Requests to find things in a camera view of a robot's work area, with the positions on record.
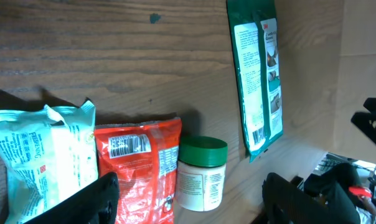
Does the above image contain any green product pouch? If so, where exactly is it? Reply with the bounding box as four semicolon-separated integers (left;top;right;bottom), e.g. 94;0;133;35
227;0;283;161

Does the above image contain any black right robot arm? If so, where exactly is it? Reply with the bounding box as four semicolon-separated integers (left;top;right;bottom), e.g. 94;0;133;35
304;98;376;223

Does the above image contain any green lid spice jar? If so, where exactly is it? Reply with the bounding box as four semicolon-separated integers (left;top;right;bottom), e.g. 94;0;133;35
176;136;228;212

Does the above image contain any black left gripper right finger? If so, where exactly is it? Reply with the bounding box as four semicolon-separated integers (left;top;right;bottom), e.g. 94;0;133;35
262;172;344;224

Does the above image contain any mint green wipes pack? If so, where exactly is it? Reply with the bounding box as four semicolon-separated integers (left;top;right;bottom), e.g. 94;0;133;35
0;100;98;223

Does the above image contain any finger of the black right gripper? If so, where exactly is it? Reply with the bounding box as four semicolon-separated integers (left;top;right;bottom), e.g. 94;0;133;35
350;98;376;145

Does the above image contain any orange snack packet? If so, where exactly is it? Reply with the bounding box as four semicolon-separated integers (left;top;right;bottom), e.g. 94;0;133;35
94;117;182;224

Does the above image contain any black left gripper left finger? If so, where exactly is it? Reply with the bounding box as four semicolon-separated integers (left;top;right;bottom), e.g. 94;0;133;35
27;172;120;224

